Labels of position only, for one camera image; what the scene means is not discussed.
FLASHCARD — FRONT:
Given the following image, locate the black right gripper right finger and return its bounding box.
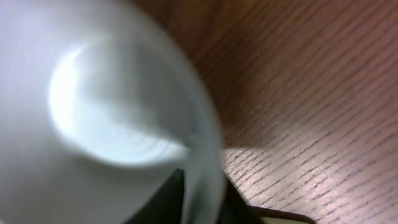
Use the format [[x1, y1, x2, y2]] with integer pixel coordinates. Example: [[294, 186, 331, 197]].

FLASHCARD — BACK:
[[216, 179, 264, 224]]

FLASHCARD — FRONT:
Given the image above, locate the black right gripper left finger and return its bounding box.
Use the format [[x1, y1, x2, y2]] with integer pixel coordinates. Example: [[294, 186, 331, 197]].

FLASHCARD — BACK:
[[125, 169, 185, 224]]

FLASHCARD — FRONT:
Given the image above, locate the grey plastic bowl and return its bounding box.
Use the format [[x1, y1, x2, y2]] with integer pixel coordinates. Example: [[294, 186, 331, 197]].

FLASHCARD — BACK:
[[1, 1, 225, 223]]

